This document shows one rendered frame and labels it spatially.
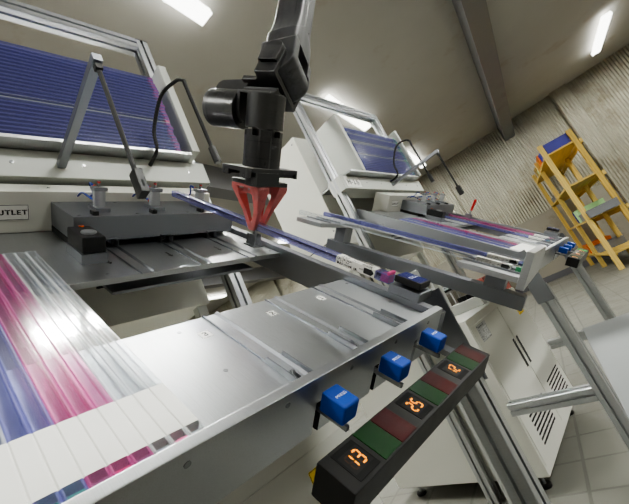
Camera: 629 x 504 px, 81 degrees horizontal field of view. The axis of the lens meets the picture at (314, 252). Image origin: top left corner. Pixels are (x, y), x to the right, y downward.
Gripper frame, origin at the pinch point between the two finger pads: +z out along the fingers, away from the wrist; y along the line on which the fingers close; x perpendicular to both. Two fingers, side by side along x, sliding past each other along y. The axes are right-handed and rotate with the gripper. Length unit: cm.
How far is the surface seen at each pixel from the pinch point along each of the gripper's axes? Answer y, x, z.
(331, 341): 2.7, 19.7, 11.0
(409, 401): 4.1, 31.8, 12.1
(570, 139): -617, -45, -73
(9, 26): -26, -277, -64
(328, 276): -18.3, 2.2, 11.5
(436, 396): 0.7, 33.5, 12.2
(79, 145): 8, -53, -7
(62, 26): -1, -90, -38
